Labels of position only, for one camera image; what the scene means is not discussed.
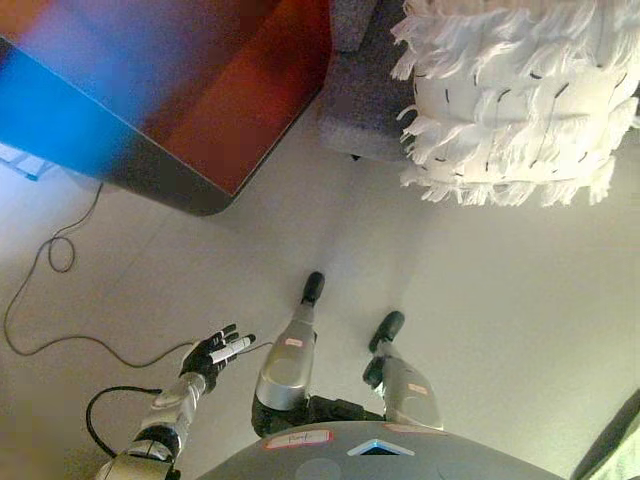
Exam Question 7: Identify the grey fabric tub armchair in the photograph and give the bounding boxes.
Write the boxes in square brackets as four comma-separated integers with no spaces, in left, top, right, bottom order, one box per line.
[318,0,417,163]

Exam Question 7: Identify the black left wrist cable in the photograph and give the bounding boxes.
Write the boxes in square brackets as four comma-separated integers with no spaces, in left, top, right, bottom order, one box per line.
[85,384,164,459]

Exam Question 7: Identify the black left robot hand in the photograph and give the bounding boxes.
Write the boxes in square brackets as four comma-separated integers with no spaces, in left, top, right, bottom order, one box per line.
[178,323,258,397]

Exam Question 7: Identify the reddish wooden desk dark edge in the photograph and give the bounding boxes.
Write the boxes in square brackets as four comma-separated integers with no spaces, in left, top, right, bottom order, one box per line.
[0,0,335,218]

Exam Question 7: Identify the thin grey floor cable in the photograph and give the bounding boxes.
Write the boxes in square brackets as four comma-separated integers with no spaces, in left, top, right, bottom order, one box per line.
[3,181,275,370]

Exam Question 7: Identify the grey robot torso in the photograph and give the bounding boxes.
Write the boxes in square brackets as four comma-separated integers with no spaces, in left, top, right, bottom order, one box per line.
[197,393,557,480]

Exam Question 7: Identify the white fringed throw pillow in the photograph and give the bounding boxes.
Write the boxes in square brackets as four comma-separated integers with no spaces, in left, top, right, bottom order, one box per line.
[389,0,640,209]

